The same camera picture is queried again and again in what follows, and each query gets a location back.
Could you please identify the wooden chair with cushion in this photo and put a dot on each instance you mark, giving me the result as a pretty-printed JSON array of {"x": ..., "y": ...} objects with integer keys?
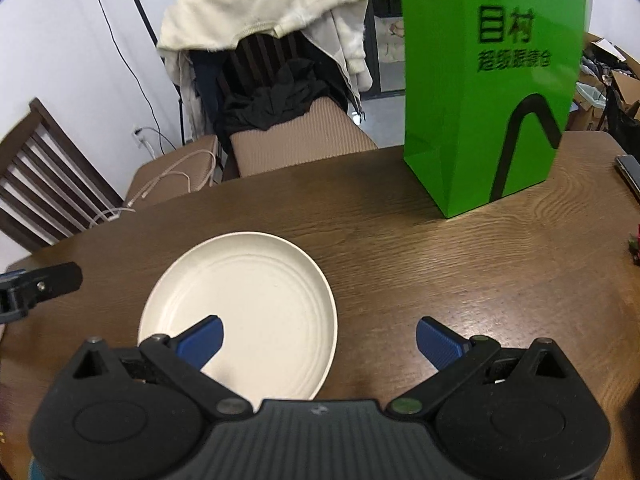
[{"x": 300, "y": 140}]

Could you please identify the white wall outlet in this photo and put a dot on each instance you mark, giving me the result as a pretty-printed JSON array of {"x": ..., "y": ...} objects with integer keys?
[{"x": 140, "y": 141}]

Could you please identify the dark wooden slatted chair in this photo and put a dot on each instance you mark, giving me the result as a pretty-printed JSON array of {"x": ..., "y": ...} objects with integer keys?
[{"x": 75, "y": 154}]

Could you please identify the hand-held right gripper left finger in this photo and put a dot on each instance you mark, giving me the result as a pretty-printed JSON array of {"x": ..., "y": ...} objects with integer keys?
[{"x": 202, "y": 340}]

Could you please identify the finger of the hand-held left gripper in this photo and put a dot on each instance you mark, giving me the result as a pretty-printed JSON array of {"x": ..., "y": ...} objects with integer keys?
[{"x": 55, "y": 280}]

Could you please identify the red artificial flower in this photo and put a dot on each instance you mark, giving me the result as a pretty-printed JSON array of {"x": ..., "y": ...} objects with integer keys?
[{"x": 636, "y": 247}]

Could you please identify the black tripod stand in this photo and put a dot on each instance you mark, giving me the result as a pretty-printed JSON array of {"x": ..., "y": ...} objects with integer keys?
[{"x": 138, "y": 0}]

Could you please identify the cream plate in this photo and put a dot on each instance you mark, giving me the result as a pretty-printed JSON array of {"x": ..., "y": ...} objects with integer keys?
[{"x": 250, "y": 290}]

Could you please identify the dark blue garment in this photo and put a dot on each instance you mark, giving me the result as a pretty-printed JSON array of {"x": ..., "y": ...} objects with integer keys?
[{"x": 207, "y": 100}]

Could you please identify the chair with draped clothes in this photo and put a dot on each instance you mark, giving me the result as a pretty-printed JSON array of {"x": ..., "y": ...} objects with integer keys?
[{"x": 260, "y": 0}]

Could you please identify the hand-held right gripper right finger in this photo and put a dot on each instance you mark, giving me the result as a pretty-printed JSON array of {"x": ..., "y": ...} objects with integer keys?
[{"x": 440, "y": 342}]

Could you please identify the black crumpled garment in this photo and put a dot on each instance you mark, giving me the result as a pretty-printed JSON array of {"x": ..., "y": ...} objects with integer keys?
[{"x": 280, "y": 95}]

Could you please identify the green paper bag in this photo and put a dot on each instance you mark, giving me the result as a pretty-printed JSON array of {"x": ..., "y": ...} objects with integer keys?
[{"x": 450, "y": 110}]

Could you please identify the cardboard box with clutter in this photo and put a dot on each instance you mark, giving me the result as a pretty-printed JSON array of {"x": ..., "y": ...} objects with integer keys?
[{"x": 625, "y": 90}]

